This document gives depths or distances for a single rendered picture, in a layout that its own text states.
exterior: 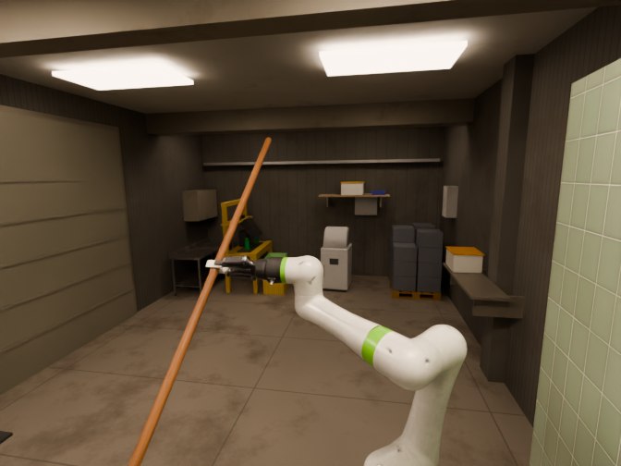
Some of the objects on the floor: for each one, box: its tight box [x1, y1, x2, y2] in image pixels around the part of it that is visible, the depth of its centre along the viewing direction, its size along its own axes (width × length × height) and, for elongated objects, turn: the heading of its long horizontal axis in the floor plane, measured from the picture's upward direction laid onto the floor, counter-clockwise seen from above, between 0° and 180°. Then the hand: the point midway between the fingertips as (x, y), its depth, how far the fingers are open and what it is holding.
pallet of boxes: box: [388, 223, 444, 300], centre depth 677 cm, size 128×87×127 cm
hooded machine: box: [321, 227, 352, 292], centre depth 690 cm, size 65×54×126 cm
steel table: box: [169, 238, 235, 296], centre depth 730 cm, size 63×170×86 cm
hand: (216, 266), depth 125 cm, fingers closed on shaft, 3 cm apart
